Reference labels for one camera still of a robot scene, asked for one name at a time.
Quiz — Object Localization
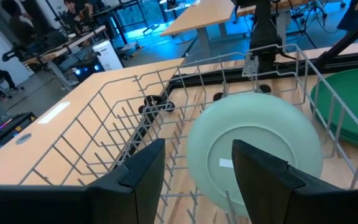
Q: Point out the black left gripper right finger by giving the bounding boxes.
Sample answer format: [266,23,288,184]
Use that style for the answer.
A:
[232,139,358,224]

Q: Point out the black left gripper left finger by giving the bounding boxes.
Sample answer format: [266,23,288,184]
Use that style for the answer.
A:
[0,138,167,224]

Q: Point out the pale green plate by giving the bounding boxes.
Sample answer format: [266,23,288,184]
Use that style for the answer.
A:
[186,92,324,218]

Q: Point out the white rectangular desk inlay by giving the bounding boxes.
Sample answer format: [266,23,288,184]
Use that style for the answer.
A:
[37,101,71,124]

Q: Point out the large beige desk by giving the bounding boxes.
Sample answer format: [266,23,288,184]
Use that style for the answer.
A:
[0,57,188,187]

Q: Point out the black box with LED strip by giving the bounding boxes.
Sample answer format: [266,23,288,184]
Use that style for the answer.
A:
[0,111,37,156]

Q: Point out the black computer tower blue lights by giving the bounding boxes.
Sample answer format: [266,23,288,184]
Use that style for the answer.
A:
[71,58,105,82]

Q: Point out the white air purifier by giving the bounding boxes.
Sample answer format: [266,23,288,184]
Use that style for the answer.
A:
[92,40,124,72]

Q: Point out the wooden work desk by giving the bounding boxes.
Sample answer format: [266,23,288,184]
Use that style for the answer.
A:
[23,24,107,68]

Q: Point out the light wood desk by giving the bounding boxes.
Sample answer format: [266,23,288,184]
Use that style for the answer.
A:
[160,0,236,37]

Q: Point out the grey round cable grommet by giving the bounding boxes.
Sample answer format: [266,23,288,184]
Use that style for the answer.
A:
[14,133,32,146]

